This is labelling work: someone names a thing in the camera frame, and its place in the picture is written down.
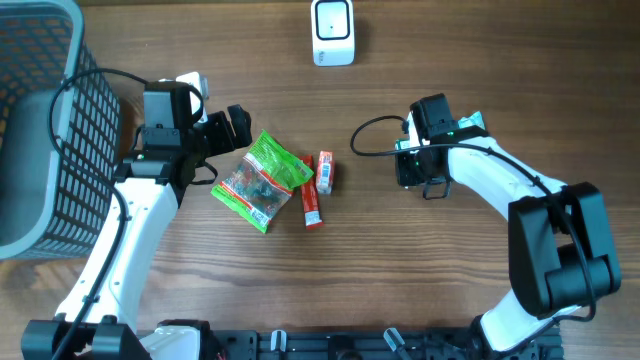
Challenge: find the light blue wet wipes pack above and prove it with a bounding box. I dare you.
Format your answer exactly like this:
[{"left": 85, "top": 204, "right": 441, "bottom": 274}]
[{"left": 458, "top": 111, "right": 486, "bottom": 130}]

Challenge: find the green snack bag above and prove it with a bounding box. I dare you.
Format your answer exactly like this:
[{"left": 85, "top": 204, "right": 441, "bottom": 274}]
[{"left": 211, "top": 130, "right": 314, "bottom": 233}]

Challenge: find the orange red small box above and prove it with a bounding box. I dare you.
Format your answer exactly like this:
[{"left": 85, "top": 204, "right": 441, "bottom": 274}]
[{"left": 316, "top": 151, "right": 335, "bottom": 194}]

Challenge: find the red stick packet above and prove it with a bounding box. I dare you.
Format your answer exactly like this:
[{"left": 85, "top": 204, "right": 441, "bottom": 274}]
[{"left": 300, "top": 172, "right": 323, "bottom": 230}]

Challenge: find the green white gum box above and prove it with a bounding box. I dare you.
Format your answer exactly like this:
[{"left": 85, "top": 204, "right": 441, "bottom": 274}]
[{"left": 395, "top": 139, "right": 411, "bottom": 150}]

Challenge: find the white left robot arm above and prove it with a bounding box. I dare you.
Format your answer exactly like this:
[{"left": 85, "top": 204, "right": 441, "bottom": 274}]
[{"left": 21, "top": 81, "right": 252, "bottom": 359}]

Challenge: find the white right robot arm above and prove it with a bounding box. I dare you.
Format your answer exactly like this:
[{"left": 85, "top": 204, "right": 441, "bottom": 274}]
[{"left": 396, "top": 94, "right": 622, "bottom": 359}]

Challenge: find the white barcode scanner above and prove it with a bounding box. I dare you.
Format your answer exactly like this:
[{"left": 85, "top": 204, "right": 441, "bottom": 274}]
[{"left": 310, "top": 0, "right": 355, "bottom": 67}]

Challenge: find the dark grey plastic basket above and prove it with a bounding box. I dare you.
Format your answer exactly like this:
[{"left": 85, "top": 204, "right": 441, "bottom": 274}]
[{"left": 1, "top": 1, "right": 122, "bottom": 259}]

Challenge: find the black right camera cable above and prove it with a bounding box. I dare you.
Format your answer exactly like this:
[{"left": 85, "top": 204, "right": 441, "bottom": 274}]
[{"left": 349, "top": 114, "right": 596, "bottom": 321}]

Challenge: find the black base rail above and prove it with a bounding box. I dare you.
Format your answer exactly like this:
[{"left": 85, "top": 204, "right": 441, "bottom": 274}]
[{"left": 207, "top": 327, "right": 565, "bottom": 360}]

